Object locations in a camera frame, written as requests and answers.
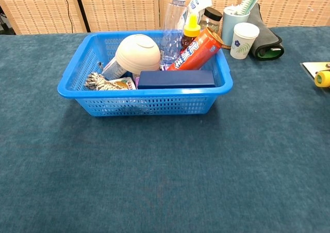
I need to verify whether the clear plastic water bottle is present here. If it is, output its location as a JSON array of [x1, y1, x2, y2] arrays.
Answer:
[[159, 0, 188, 69]]

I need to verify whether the green white toothbrush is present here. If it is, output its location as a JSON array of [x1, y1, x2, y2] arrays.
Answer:
[[233, 0, 266, 16]]

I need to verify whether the white blue-print plastic bag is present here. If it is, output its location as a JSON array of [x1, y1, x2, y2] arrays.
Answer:
[[180, 0, 213, 25]]

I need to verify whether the glass jar black lid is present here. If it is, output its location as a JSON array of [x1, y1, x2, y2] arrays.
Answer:
[[200, 7, 223, 37]]

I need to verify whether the teal table cover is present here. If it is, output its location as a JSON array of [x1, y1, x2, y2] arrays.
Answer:
[[0, 26, 330, 233]]

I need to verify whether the orange cylindrical can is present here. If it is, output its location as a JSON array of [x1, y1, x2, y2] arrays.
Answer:
[[167, 28, 224, 71]]

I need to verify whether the yellow razor blister pack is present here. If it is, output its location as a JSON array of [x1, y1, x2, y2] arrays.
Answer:
[[300, 62, 330, 80]]

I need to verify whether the braided brown white rope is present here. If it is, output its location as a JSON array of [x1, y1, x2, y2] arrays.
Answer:
[[84, 72, 122, 91]]

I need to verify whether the honey bear bottle yellow cap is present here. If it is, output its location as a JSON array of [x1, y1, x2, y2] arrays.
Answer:
[[180, 14, 201, 52]]

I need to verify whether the light blue toothbrush cup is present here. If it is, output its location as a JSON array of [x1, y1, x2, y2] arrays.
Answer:
[[221, 5, 251, 47]]

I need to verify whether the white orange snack packet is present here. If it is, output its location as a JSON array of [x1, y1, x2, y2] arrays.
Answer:
[[108, 77, 137, 91]]

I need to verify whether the blue plastic perforated basket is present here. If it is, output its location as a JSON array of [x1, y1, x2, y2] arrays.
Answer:
[[57, 30, 234, 118]]

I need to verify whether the black tripod stand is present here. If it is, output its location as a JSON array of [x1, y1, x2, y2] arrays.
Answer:
[[73, 0, 91, 32]]

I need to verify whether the black hanging cable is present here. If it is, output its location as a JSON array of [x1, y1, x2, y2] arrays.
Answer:
[[62, 0, 74, 33]]

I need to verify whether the beige ribbed bowl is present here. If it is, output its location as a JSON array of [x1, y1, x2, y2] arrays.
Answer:
[[115, 34, 161, 75]]

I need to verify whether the grey folded towel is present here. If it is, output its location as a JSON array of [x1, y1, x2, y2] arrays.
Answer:
[[249, 3, 285, 61]]

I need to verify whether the bamboo folding screen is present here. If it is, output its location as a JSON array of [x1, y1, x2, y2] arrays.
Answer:
[[0, 0, 330, 35]]

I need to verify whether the dark blue rectangular box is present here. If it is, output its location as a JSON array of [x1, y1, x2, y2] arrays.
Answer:
[[137, 70, 216, 90]]

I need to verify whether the white blue carton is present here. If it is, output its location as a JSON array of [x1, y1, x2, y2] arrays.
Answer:
[[102, 56, 129, 81]]

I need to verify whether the white floral paper cup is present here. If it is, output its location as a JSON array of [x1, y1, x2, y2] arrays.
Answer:
[[229, 22, 260, 60]]

